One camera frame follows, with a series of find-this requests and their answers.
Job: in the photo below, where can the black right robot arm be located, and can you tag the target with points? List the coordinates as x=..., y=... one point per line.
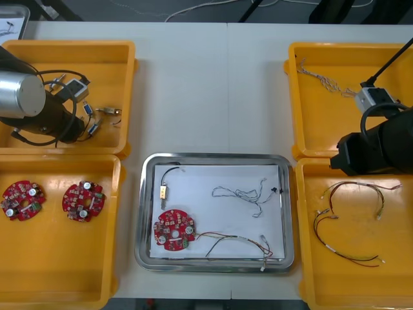
x=400, y=145

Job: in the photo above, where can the steel tray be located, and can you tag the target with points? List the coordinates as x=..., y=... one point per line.
x=27, y=19
x=142, y=232

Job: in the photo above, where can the yellow-orange plastic bin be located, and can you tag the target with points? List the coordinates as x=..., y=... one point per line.
x=103, y=80
x=322, y=129
x=64, y=274
x=355, y=284

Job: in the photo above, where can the round red circuit board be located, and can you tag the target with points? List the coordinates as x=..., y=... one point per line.
x=72, y=197
x=167, y=221
x=16, y=195

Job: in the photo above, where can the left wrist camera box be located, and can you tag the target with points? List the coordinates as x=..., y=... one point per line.
x=82, y=92

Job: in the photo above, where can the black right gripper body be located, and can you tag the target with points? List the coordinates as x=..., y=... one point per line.
x=361, y=155

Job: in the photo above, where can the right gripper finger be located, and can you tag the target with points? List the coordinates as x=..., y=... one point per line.
x=335, y=160
x=335, y=166

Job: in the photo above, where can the silver-grey left robot arm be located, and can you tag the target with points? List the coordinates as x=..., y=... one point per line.
x=19, y=93

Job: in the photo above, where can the black furniture leg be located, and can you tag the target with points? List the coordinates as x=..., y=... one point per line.
x=250, y=13
x=72, y=13

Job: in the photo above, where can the white paper sheet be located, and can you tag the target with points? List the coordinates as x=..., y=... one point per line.
x=193, y=181
x=17, y=29

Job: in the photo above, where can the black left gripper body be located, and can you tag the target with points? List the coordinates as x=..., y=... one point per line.
x=71, y=129

